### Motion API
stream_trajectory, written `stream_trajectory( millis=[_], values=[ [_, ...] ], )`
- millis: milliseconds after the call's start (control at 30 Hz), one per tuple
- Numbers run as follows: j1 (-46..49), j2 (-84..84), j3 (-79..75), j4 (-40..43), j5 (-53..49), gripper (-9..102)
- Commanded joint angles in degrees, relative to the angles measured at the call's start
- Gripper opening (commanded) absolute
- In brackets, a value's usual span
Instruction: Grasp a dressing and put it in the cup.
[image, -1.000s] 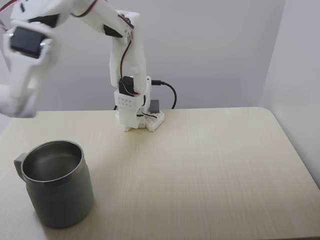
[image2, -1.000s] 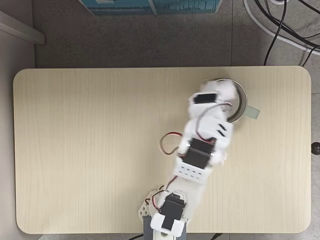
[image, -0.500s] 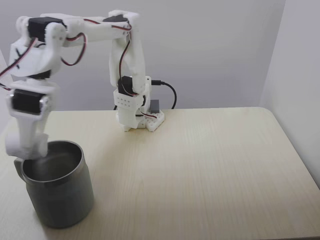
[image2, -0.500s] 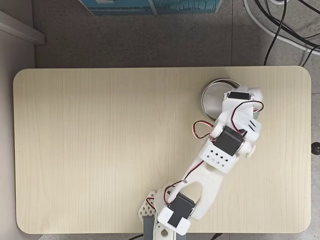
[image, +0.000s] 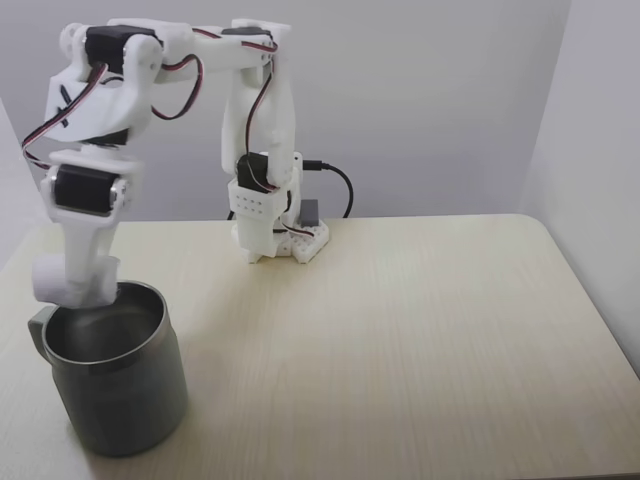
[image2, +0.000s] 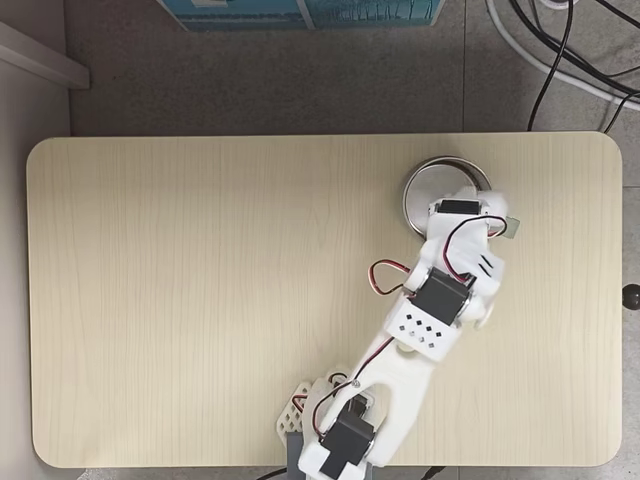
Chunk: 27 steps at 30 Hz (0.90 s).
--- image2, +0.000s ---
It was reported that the white shelf board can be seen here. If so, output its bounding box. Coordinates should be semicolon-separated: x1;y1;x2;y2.
0;19;92;92

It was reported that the red black gripper servo wire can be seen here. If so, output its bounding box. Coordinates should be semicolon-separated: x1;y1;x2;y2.
438;215;507;284

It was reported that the grey steel mug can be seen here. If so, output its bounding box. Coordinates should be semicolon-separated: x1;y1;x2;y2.
401;155;524;240

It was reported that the white perforated base plate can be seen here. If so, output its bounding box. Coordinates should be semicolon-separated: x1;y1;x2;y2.
274;368;352;437

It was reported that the teal printed box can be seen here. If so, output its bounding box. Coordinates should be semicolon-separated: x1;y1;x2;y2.
158;0;447;33

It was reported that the thick white floor cable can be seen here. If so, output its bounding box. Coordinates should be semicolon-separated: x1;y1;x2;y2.
483;0;640;112

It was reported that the red black wrist servo wire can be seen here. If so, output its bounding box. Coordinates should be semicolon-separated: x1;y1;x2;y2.
368;259;417;297

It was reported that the black floor cable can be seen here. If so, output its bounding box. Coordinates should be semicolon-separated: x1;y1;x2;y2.
508;0;640;96
526;0;575;132

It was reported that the grey table clamp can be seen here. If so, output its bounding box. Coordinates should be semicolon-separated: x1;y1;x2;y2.
285;431;307;480

